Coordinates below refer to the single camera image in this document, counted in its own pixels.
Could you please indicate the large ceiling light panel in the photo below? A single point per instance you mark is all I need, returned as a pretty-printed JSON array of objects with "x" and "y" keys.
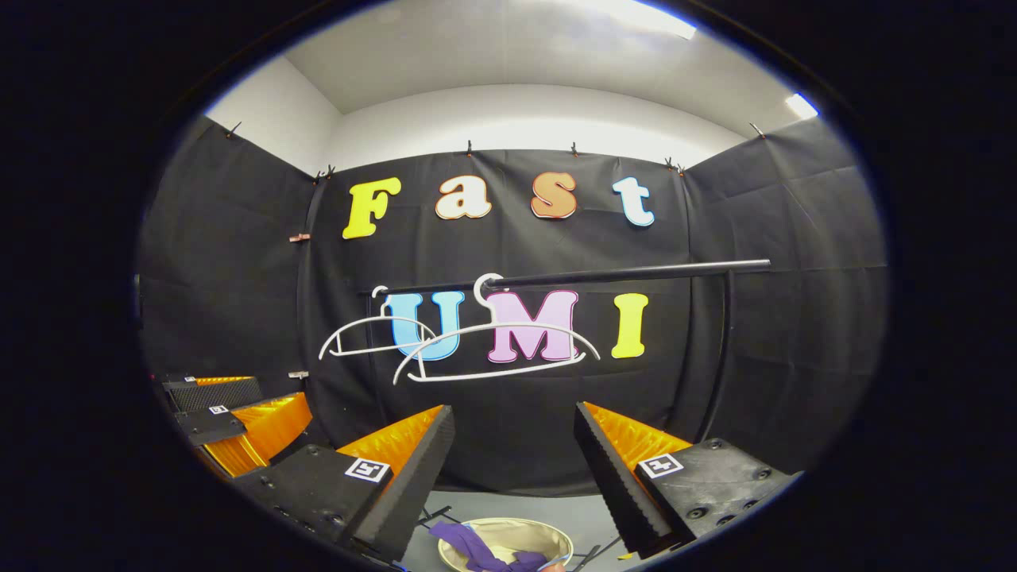
[{"x": 636, "y": 16}]

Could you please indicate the small ceiling light panel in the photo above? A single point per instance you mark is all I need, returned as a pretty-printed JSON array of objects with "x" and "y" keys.
[{"x": 801, "y": 105}]

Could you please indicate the small white clothes hanger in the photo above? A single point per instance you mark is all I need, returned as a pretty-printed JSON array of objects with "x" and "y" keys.
[{"x": 373, "y": 319}]

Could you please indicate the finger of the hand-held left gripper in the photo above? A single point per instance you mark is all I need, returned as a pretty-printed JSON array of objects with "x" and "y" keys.
[
  {"x": 218, "y": 393},
  {"x": 270, "y": 429}
]

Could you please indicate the purple shirt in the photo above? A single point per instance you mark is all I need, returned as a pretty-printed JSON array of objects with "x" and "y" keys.
[{"x": 477, "y": 548}]

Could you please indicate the cream laundry hamper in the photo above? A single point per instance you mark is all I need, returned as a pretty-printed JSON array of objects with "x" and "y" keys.
[{"x": 532, "y": 536}]

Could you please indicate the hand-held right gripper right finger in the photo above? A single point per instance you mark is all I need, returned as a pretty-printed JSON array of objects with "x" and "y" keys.
[{"x": 616, "y": 485}]

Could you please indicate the black clothes rack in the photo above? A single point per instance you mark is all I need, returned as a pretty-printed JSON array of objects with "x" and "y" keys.
[{"x": 636, "y": 274}]

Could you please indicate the large white clothes hanger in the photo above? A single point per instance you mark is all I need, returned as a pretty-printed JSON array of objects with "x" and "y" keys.
[{"x": 500, "y": 371}]

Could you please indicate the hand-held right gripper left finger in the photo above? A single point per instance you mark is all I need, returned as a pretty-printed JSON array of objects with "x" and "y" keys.
[{"x": 405, "y": 492}]

